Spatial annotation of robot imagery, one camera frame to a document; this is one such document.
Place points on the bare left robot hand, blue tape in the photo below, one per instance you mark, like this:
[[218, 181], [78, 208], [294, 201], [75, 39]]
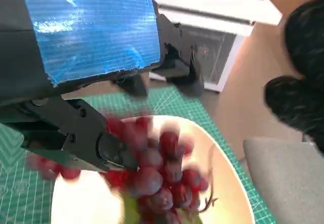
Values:
[[88, 32]]

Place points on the right robot hand, black glove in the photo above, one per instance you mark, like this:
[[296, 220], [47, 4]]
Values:
[[291, 102]]

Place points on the red toy grape bunch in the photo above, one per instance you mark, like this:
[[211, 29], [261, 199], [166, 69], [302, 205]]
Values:
[[152, 178]]

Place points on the white plate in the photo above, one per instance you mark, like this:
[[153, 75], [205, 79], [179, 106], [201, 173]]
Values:
[[227, 183]]

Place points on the grey upholstered seat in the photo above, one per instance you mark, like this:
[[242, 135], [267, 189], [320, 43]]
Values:
[[283, 183]]

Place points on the white mesh cabinet, red light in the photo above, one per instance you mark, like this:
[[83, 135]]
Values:
[[217, 57]]

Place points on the white desk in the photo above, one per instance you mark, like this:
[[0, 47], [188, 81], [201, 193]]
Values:
[[202, 6]]

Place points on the green cutting mat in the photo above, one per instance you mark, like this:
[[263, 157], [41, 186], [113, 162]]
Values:
[[15, 183]]

